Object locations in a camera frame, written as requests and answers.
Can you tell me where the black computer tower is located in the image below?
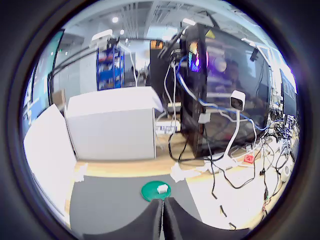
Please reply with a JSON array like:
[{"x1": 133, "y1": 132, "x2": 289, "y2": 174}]
[{"x1": 178, "y1": 23, "x2": 274, "y2": 159}]

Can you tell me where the small red block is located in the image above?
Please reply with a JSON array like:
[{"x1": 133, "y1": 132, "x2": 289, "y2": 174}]
[{"x1": 243, "y1": 154, "x2": 256, "y2": 166}]

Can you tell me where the white camera on gooseneck stand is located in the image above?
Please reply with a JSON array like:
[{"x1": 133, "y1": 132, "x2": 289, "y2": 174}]
[{"x1": 207, "y1": 89, "x2": 246, "y2": 174}]

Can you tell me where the white printed carton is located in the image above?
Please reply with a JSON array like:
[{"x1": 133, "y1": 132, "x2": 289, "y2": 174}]
[{"x1": 154, "y1": 119, "x2": 182, "y2": 136}]

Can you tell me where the white partition box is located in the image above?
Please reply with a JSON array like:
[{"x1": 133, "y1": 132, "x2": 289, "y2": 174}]
[
  {"x1": 65, "y1": 85, "x2": 165, "y2": 162},
  {"x1": 23, "y1": 103, "x2": 79, "y2": 226}
]

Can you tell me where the white tape cross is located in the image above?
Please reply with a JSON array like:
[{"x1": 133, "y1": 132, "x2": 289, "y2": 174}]
[
  {"x1": 73, "y1": 162, "x2": 89, "y2": 183},
  {"x1": 170, "y1": 161, "x2": 201, "y2": 184}
]

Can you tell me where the black camera cable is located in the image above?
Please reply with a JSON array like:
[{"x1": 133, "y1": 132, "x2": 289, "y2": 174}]
[{"x1": 209, "y1": 149, "x2": 238, "y2": 231}]

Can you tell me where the blue shelf rack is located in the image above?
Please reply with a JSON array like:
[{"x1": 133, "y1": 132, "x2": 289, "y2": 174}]
[{"x1": 95, "y1": 45, "x2": 126, "y2": 92}]

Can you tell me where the dark computer monitor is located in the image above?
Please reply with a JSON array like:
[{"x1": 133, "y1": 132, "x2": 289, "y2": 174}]
[{"x1": 278, "y1": 68, "x2": 299, "y2": 106}]

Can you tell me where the white power adapter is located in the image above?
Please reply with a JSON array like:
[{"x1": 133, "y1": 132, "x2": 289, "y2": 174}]
[{"x1": 198, "y1": 112, "x2": 212, "y2": 124}]

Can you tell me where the round green lid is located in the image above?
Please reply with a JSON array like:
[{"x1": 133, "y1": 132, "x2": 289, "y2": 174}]
[{"x1": 140, "y1": 180, "x2": 173, "y2": 203}]

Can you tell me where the blue cable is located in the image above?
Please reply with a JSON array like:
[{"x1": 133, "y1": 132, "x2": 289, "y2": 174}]
[{"x1": 175, "y1": 55, "x2": 274, "y2": 133}]

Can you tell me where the dark grey mat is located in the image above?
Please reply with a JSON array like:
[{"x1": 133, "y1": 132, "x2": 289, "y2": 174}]
[{"x1": 69, "y1": 174, "x2": 204, "y2": 236}]

